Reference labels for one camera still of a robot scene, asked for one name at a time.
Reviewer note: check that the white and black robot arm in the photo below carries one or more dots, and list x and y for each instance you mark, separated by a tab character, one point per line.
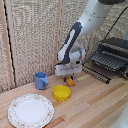
88	23

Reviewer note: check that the beige woven folding screen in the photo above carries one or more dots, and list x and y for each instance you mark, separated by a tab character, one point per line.
33	36

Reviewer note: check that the blue mug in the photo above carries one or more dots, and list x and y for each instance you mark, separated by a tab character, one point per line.
41	80

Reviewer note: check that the white floral rim plate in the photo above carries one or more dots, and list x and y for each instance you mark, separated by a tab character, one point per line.
30	111

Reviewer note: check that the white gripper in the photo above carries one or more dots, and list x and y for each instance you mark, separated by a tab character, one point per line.
68	69

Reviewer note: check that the yellow bowl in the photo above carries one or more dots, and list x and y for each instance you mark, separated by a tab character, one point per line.
61	92

